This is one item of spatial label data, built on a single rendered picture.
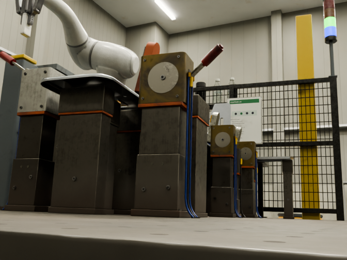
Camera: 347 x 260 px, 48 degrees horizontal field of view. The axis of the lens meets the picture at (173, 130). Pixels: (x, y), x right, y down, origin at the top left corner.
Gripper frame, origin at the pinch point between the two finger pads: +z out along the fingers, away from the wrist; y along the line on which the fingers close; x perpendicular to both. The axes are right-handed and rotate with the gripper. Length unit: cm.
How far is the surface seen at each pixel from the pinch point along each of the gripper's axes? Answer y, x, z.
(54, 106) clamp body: 21.8, -10.1, 30.5
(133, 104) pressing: 37.1, 4.2, 27.1
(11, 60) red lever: 6.5, -10.7, 16.8
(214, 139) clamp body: 48, 52, 28
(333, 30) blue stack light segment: 98, 149, -57
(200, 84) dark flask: 12, 157, -32
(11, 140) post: 3.0, -3.4, 37.6
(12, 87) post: 0.9, -3.4, 21.9
